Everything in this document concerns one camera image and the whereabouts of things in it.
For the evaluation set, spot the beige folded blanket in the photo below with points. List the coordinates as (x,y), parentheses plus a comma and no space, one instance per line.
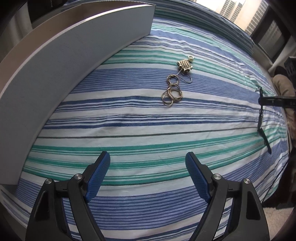
(284,85)

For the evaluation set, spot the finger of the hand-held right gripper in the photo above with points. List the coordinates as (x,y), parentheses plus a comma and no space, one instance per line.
(277,100)

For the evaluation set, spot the white storage box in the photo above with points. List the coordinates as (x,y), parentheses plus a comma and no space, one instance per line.
(69,69)

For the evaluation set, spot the black wristwatch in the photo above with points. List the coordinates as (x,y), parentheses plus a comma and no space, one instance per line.
(265,138)

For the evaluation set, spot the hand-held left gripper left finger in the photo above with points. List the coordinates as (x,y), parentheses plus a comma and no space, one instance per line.
(97,176)

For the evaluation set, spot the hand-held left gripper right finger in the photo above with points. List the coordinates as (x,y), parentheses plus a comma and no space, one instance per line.
(197,178)

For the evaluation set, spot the window air conditioner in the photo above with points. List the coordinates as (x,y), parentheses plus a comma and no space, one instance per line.
(270,37)

